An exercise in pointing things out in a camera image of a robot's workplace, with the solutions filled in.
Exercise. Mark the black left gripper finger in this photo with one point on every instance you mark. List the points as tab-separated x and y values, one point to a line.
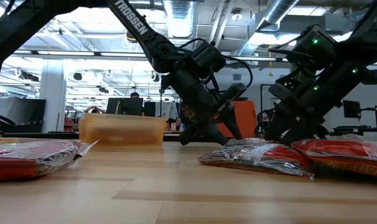
232	121
191	133

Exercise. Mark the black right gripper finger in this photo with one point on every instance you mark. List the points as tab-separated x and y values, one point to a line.
275	124
300	133

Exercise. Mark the red popcorn bag clear wrap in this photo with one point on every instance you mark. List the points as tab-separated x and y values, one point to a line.
20	158
347	155
254	155

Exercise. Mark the black monitor on arm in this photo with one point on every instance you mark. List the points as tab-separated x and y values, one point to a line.
351	109

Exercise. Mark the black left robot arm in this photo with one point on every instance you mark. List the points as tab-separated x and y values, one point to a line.
135	21

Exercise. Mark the black background equipment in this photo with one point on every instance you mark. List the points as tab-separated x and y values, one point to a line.
261	121

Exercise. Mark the orange chair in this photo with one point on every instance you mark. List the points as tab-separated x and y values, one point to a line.
247	119

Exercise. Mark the black desk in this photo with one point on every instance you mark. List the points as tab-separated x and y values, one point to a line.
356	130

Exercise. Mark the translucent yellow plastic basket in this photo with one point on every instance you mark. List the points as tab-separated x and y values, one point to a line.
123	130

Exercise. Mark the black computer monitor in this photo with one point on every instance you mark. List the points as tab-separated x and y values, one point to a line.
126	106

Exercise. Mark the red background chair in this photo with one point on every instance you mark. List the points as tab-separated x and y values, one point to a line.
69	125

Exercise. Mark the long ceiling light strip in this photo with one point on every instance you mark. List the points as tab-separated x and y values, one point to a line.
67	53

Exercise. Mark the white column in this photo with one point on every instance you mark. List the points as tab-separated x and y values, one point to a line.
53	96

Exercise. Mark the black padded panel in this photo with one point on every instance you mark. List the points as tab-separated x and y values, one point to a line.
17	115

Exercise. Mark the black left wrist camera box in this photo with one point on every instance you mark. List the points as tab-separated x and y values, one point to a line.
207	57

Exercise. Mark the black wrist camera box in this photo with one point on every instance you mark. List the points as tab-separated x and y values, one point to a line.
207	57
316	46

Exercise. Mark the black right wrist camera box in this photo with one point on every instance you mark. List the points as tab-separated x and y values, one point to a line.
316	46

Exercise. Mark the silver ribbed air duct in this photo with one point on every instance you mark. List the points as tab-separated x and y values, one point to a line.
179	12

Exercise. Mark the black table edge rail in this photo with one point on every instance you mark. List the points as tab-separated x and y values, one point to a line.
36	135

